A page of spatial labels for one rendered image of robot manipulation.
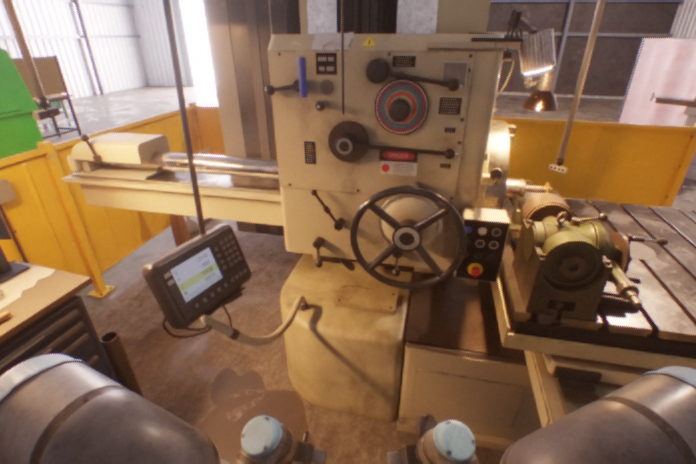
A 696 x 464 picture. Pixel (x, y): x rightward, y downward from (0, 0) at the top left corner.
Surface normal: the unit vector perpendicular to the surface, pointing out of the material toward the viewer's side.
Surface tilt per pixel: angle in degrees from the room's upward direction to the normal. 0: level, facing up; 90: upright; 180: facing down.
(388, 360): 90
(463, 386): 90
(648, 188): 90
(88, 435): 25
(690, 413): 8
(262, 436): 19
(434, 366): 90
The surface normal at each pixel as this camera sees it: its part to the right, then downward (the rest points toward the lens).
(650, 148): -0.22, 0.46
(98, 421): 0.28, -0.77
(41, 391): -0.02, -0.86
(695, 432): 0.16, -0.62
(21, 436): -0.31, -0.32
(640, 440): -0.24, -0.74
